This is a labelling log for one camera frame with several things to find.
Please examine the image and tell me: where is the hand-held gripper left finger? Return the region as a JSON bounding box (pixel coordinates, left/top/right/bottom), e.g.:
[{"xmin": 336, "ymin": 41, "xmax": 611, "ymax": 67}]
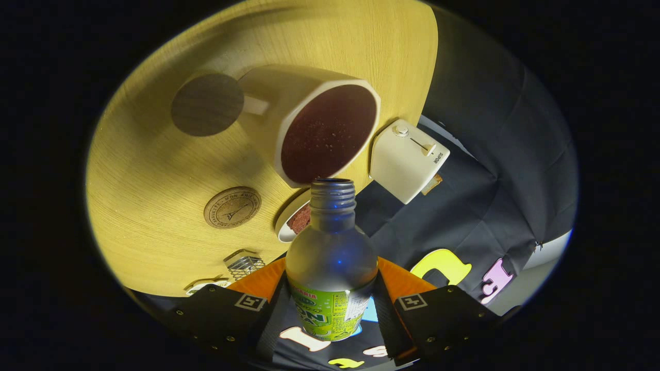
[{"xmin": 155, "ymin": 258, "xmax": 290, "ymax": 364}]

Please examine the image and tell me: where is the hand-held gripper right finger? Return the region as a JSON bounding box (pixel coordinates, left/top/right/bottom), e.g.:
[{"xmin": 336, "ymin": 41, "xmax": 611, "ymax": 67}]
[{"xmin": 372, "ymin": 257, "xmax": 508, "ymax": 361}]

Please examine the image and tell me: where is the round brown printed coaster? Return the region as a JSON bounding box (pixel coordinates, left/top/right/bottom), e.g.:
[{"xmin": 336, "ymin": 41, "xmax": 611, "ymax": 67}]
[{"xmin": 203, "ymin": 186, "xmax": 262, "ymax": 229}]

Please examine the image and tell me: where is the silver bottle with green label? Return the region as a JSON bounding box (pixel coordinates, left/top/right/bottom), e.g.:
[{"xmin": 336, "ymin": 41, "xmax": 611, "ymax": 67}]
[{"xmin": 285, "ymin": 178, "xmax": 380, "ymax": 342}]

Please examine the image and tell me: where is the cream cup with wooden handle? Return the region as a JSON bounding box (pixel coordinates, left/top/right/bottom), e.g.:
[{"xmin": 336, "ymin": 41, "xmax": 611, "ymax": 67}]
[{"xmin": 171, "ymin": 64, "xmax": 381, "ymax": 189}]

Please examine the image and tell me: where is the white divided dish with beans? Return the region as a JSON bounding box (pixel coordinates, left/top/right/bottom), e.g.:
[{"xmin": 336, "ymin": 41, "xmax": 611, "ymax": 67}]
[{"xmin": 185, "ymin": 278, "xmax": 233, "ymax": 297}]

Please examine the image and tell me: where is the round grey plate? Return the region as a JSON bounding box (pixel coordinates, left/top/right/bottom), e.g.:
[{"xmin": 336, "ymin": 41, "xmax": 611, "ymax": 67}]
[{"xmin": 274, "ymin": 188, "xmax": 312, "ymax": 243}]

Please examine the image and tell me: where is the wooden table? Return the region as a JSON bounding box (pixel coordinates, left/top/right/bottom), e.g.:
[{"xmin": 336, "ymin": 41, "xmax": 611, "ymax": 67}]
[{"xmin": 87, "ymin": 0, "xmax": 439, "ymax": 298}]

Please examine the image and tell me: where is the red meat slice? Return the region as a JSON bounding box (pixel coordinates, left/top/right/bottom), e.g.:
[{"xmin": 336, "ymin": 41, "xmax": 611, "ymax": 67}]
[{"xmin": 287, "ymin": 203, "xmax": 311, "ymax": 235}]

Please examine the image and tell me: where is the toast slice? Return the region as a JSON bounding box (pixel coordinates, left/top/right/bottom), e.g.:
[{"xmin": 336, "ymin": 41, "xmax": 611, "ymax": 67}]
[{"xmin": 420, "ymin": 174, "xmax": 443, "ymax": 196}]

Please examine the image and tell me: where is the white toaster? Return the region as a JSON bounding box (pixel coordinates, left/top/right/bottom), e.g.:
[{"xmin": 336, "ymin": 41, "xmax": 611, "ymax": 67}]
[{"xmin": 369, "ymin": 119, "xmax": 451, "ymax": 205}]

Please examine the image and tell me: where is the metal wire basket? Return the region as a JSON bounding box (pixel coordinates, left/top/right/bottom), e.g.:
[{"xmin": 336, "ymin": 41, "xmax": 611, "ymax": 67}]
[{"xmin": 224, "ymin": 249, "xmax": 267, "ymax": 281}]

